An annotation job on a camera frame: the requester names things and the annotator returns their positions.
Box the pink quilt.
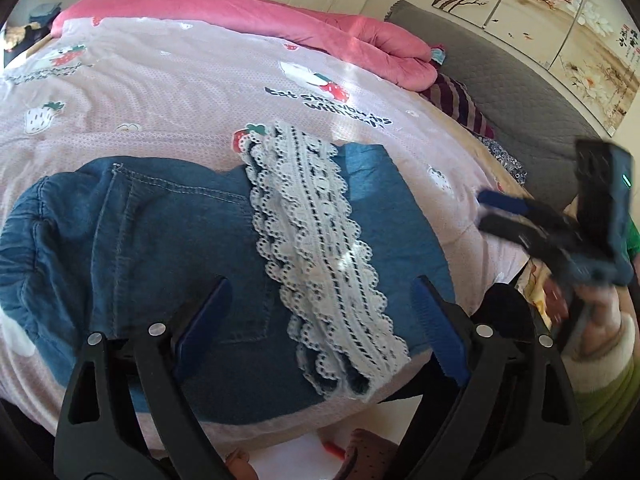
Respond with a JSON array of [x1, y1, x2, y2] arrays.
[[51, 0, 437, 92]]

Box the pink strawberry printed bed sheet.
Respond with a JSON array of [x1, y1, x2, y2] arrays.
[[0, 16, 531, 461]]

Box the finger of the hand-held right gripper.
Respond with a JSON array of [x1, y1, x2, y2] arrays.
[[476, 189, 538, 216], [479, 212, 556, 253]]

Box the person's left foot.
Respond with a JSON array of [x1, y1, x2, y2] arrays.
[[224, 447, 258, 480]]

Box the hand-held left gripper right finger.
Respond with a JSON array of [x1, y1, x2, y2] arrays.
[[405, 276, 586, 480]]

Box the person's right forearm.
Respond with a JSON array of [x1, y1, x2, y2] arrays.
[[567, 350, 640, 461]]

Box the person's right hand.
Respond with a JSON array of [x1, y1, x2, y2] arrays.
[[542, 277, 573, 331]]

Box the grey padded headboard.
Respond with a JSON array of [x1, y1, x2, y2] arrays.
[[384, 0, 640, 221]]

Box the blue white patterned cloth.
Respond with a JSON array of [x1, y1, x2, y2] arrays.
[[481, 136, 528, 186]]

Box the pile of clothes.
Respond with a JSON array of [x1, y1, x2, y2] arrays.
[[2, 2, 63, 53]]

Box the dark striped pillow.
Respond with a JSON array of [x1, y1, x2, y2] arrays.
[[420, 72, 496, 141]]

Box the blue denim pants lace trim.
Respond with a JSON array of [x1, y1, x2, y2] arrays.
[[0, 121, 456, 426]]

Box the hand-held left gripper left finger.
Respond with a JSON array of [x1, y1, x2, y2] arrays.
[[54, 276, 233, 480]]

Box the flowering tree wall painting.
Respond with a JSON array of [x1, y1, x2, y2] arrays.
[[432, 0, 640, 136]]

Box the yellow printed cloth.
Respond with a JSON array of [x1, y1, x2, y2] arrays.
[[515, 255, 556, 331]]

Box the brown dotted slipper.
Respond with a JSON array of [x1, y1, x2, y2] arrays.
[[342, 429, 403, 480]]

